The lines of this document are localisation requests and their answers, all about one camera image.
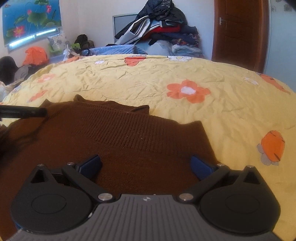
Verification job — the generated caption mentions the brown knitted sweater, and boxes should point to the brown knitted sweater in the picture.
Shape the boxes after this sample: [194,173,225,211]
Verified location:
[1,95,218,239]

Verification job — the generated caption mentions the pile of mixed clothes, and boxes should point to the pile of mixed clothes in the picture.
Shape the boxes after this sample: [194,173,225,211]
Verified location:
[114,1,204,58]

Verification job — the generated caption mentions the black chair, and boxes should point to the black chair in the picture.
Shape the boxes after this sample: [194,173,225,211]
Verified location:
[0,56,19,85]

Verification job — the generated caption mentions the orange cloth bundle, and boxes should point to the orange cloth bundle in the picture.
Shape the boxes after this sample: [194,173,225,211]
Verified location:
[23,46,49,65]

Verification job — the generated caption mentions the floral patterned pillow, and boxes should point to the floral patterned pillow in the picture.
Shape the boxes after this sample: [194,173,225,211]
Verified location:
[47,31,70,51]

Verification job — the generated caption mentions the yellow floral bed quilt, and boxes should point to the yellow floral bed quilt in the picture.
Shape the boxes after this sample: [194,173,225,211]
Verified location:
[2,55,295,240]

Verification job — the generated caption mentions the blue lotus window blind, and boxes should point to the blue lotus window blind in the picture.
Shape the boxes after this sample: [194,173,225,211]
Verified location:
[1,0,62,50]

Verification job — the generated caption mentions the dark green bag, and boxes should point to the dark green bag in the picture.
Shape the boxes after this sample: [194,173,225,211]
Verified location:
[74,34,95,50]

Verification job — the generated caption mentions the blue quilted blanket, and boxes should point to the blue quilted blanket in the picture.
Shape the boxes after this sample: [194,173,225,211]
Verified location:
[80,45,147,56]

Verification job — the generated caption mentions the white wardrobe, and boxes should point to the white wardrobe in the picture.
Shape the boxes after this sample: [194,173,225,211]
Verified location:
[263,1,295,90]

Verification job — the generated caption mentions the brown wooden door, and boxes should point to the brown wooden door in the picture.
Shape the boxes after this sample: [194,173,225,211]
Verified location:
[212,0,269,72]

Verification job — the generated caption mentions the grey framed wall panel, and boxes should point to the grey framed wall panel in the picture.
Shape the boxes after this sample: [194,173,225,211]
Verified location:
[112,14,137,43]

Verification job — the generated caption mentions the silver door handle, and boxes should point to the silver door handle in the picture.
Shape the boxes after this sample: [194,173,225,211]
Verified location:
[219,17,227,26]

